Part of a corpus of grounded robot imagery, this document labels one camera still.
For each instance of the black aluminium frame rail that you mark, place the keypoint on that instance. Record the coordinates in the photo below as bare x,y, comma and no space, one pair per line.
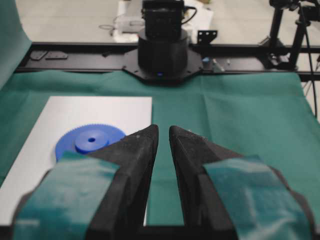
215,59

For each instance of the green backdrop curtain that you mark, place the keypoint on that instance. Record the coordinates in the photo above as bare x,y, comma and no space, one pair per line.
14,43

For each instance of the green table cloth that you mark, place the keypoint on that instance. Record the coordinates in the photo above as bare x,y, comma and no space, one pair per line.
252,114

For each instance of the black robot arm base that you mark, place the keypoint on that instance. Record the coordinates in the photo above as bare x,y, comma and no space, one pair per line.
163,55

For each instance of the white rectangular board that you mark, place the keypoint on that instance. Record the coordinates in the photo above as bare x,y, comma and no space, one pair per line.
60,115

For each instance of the black corner bracket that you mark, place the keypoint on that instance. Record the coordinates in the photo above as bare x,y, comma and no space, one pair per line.
205,37

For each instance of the blue plastic gear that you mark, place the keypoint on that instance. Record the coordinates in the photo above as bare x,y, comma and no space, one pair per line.
88,138

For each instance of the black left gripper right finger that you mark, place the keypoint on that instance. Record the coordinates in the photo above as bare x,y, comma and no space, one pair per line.
227,196

